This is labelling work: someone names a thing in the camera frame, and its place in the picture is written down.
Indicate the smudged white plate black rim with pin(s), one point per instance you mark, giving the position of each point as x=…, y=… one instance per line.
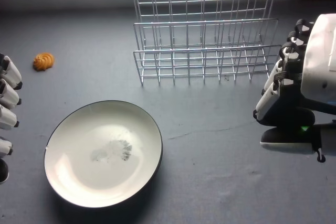
x=105, y=155

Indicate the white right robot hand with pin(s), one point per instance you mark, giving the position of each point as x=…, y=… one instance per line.
x=317, y=64

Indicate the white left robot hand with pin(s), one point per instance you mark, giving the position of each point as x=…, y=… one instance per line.
x=9, y=72

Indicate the orange swirl cookie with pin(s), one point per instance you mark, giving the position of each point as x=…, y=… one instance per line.
x=44, y=62

